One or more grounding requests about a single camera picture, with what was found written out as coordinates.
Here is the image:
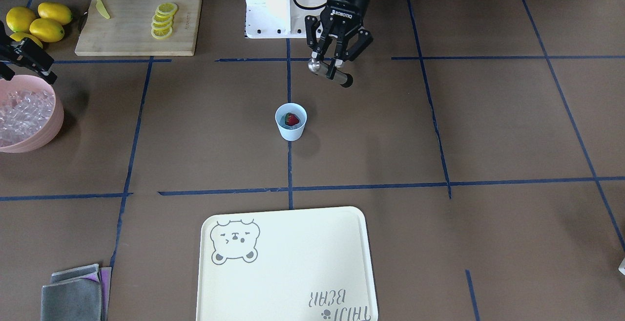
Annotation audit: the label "cream bear tray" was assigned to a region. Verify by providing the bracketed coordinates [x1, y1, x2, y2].
[195, 207, 379, 321]

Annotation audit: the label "wooden cutting board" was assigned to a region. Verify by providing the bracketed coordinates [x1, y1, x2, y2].
[75, 0, 202, 56]

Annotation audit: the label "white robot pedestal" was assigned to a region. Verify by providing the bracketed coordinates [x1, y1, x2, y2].
[244, 0, 327, 39]

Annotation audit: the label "pink bowl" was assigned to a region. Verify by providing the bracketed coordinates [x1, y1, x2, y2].
[0, 75, 64, 153]

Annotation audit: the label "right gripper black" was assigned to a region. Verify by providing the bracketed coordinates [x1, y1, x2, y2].
[0, 21, 58, 85]

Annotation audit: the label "steel muddler black tip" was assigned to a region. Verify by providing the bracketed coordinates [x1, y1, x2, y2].
[307, 58, 354, 88]

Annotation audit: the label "yellow plastic knife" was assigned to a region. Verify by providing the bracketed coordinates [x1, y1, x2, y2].
[95, 0, 111, 19]

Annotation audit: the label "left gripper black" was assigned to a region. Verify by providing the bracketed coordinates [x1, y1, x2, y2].
[304, 0, 374, 69]

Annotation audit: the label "light blue plastic cup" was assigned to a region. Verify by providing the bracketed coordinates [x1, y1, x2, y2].
[274, 103, 308, 142]

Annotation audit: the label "clear ice cubes pile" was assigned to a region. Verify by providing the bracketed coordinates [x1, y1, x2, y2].
[0, 89, 56, 147]

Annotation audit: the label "lemon slices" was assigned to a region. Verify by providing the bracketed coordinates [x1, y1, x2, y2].
[150, 2, 178, 40]

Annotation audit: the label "folded grey cloth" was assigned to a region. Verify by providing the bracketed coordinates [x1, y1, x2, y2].
[40, 263, 112, 321]

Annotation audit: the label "red strawberry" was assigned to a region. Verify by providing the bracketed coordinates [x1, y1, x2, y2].
[284, 112, 300, 128]

